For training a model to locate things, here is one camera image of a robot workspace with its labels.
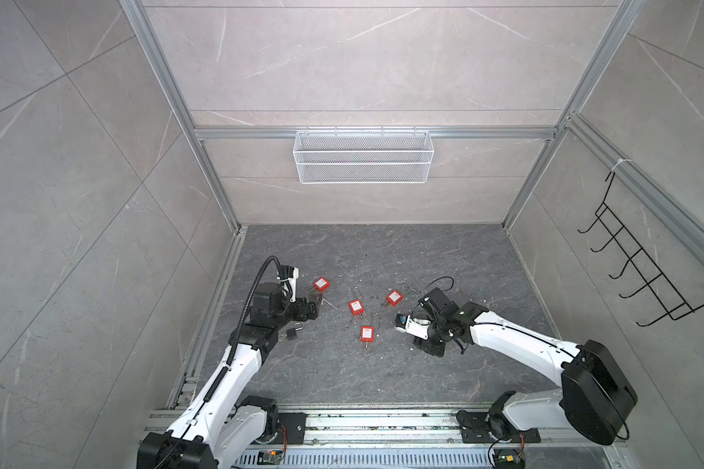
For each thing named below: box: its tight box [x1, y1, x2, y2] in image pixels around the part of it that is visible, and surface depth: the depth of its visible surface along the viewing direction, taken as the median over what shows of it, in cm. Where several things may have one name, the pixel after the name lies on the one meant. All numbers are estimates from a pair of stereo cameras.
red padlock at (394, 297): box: [386, 290, 404, 307], surface depth 100 cm
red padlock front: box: [360, 325, 375, 343], surface depth 90 cm
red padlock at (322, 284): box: [312, 276, 331, 294], surface depth 102 cm
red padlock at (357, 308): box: [348, 298, 365, 317], surface depth 97 cm
